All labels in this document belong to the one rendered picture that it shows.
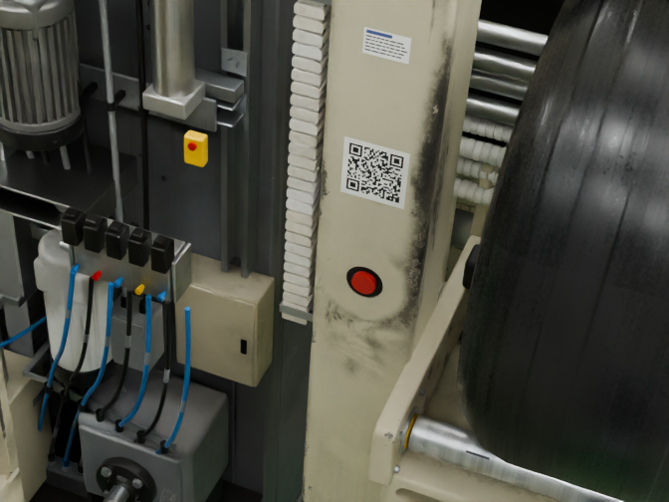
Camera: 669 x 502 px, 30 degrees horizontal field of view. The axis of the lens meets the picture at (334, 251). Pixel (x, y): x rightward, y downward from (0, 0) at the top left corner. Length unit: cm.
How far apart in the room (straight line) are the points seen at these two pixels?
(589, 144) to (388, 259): 37
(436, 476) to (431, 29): 56
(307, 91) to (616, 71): 36
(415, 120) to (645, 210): 30
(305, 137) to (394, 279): 20
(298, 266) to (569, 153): 47
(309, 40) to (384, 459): 50
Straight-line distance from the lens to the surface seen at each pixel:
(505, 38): 171
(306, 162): 141
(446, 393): 171
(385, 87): 130
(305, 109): 137
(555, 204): 114
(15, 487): 151
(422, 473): 153
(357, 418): 163
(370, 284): 146
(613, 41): 119
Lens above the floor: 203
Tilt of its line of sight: 40 degrees down
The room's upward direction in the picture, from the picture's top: 4 degrees clockwise
